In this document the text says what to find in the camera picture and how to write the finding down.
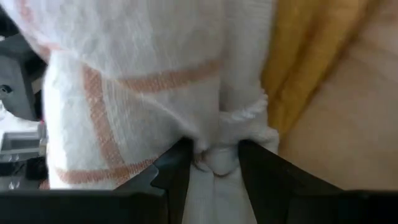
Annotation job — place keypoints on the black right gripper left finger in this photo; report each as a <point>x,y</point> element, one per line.
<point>93,208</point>

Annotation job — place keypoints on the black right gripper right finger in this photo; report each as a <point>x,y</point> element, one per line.
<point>326,208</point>

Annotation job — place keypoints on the yellow terry towel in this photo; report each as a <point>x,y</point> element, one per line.
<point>298,62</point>

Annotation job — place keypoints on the white red checked towel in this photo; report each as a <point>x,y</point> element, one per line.
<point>140,46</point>

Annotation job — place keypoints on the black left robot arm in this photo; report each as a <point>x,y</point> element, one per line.
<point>15,77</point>

